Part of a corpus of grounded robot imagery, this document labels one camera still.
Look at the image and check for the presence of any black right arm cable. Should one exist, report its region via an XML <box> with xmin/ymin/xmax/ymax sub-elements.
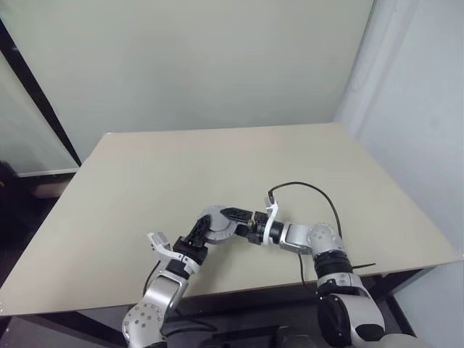
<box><xmin>267</xmin><ymin>181</ymin><xmax>344</xmax><ymax>291</ymax></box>

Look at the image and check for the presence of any grey tape roll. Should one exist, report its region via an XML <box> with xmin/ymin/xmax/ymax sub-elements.
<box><xmin>202</xmin><ymin>204</ymin><xmax>239</xmax><ymax>246</ymax></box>

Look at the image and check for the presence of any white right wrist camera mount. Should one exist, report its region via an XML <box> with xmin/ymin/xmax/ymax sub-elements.
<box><xmin>261</xmin><ymin>191</ymin><xmax>281</xmax><ymax>247</ymax></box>

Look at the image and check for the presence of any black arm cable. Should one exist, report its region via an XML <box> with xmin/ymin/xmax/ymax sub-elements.
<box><xmin>144</xmin><ymin>261</ymin><xmax>162</xmax><ymax>293</ymax></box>
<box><xmin>267</xmin><ymin>181</ymin><xmax>344</xmax><ymax>291</ymax></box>

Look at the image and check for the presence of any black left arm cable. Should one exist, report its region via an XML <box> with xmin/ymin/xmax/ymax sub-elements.
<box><xmin>144</xmin><ymin>261</ymin><xmax>162</xmax><ymax>293</ymax></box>

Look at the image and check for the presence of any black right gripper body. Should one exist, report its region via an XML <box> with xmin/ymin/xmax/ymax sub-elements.
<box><xmin>237</xmin><ymin>212</ymin><xmax>269</xmax><ymax>246</ymax></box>

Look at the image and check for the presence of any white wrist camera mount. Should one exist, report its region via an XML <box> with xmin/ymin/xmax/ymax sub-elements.
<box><xmin>261</xmin><ymin>191</ymin><xmax>281</xmax><ymax>247</ymax></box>
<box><xmin>146</xmin><ymin>231</ymin><xmax>200</xmax><ymax>271</ymax></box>

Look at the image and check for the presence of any black bulky object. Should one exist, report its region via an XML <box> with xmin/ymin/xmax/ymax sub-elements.
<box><xmin>0</xmin><ymin>159</ymin><xmax>19</xmax><ymax>193</ymax></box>

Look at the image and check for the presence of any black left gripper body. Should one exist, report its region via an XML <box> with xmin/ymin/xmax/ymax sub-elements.
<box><xmin>173</xmin><ymin>235</ymin><xmax>210</xmax><ymax>264</ymax></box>

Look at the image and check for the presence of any black partition frame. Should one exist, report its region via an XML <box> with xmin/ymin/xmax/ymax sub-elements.
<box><xmin>0</xmin><ymin>17</ymin><xmax>83</xmax><ymax>199</ymax></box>

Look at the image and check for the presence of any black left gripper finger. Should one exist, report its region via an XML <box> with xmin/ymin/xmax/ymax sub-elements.
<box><xmin>184</xmin><ymin>217</ymin><xmax>205</xmax><ymax>248</ymax></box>
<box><xmin>195</xmin><ymin>215</ymin><xmax>213</xmax><ymax>249</ymax></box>

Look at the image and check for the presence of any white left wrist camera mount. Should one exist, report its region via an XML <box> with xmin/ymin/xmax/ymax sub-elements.
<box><xmin>146</xmin><ymin>231</ymin><xmax>200</xmax><ymax>271</ymax></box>

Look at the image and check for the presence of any black table frame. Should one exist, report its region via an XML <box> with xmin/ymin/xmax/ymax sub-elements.
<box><xmin>0</xmin><ymin>266</ymin><xmax>464</xmax><ymax>348</ymax></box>

